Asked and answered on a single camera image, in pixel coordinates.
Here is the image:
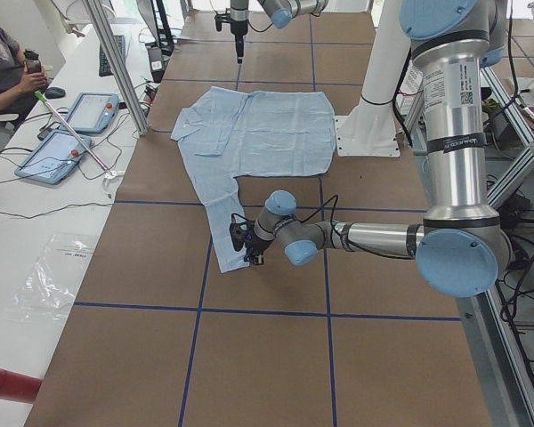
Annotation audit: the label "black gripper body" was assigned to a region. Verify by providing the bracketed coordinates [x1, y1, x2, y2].
[230, 18, 248, 52]
[244, 235, 272, 265]

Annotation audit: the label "light blue button shirt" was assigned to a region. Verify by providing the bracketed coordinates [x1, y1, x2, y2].
[171, 87, 336, 272]

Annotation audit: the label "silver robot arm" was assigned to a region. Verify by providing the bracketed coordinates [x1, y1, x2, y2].
[214, 0, 328, 64]
[230, 1, 512, 298]

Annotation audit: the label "black keyboard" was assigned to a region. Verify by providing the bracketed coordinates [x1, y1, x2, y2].
[97, 34, 128, 77]

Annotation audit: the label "upper blue teach pendant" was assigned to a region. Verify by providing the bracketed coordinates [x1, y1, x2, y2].
[64, 93, 119, 134]

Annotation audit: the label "blue teach pendant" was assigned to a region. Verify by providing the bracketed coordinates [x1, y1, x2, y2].
[64, 93, 119, 134]
[14, 130, 87, 185]

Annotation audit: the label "black computer mouse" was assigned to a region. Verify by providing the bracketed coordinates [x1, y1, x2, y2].
[44, 86, 66, 100]

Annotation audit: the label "metal rod with green tip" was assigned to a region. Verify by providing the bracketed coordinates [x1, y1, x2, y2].
[34, 90, 124, 181]

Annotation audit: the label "clear plastic bag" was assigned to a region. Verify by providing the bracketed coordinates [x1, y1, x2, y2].
[5, 233, 99, 324]

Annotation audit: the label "lower blue teach pendant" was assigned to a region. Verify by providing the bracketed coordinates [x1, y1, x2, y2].
[14, 130, 87, 185]

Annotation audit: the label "seated person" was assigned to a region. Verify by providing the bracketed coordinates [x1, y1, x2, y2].
[0, 27, 49, 127]

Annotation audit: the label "red bottle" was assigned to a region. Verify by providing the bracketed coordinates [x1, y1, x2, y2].
[0, 368, 42, 404]

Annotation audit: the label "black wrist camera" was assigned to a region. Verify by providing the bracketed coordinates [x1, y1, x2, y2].
[214, 12, 232, 32]
[229, 222, 253, 252]

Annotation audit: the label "grey aluminium frame post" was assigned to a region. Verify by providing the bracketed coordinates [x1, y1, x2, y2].
[83, 0, 148, 136]

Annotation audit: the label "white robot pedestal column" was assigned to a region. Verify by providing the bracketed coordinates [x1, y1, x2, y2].
[336, 0, 410, 157]

